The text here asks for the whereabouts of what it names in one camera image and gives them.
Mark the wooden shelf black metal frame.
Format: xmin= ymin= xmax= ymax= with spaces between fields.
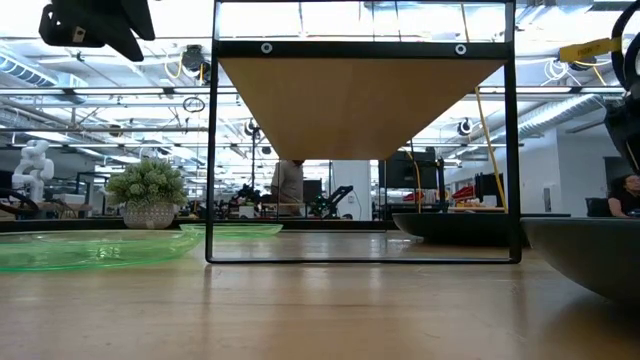
xmin=204 ymin=0 xmax=523 ymax=265

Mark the green potted plant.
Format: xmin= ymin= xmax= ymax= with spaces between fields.
xmin=105 ymin=157 xmax=189 ymax=231

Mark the yellow cable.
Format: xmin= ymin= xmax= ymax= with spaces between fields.
xmin=473 ymin=86 xmax=510 ymax=215

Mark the white humanoid robot figure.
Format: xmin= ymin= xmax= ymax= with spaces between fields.
xmin=10 ymin=138 xmax=56 ymax=204

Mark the black office chair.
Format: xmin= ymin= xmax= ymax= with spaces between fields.
xmin=584 ymin=196 xmax=614 ymax=218

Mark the person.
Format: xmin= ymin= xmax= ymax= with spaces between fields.
xmin=606 ymin=173 xmax=640 ymax=219
xmin=270 ymin=159 xmax=307 ymax=218

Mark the green transparent plate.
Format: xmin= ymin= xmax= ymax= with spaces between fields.
xmin=178 ymin=222 xmax=284 ymax=239
xmin=0 ymin=228 xmax=205 ymax=274

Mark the dark green plate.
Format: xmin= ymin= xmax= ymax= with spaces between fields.
xmin=392 ymin=212 xmax=572 ymax=248
xmin=519 ymin=216 xmax=640 ymax=302

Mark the black monitor on stand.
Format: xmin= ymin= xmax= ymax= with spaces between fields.
xmin=377 ymin=147 xmax=447 ymax=221

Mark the black aluminium table frame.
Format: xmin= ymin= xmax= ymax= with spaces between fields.
xmin=0 ymin=217 xmax=399 ymax=233

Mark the yellow cable tag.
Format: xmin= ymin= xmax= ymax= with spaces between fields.
xmin=558 ymin=36 xmax=623 ymax=64

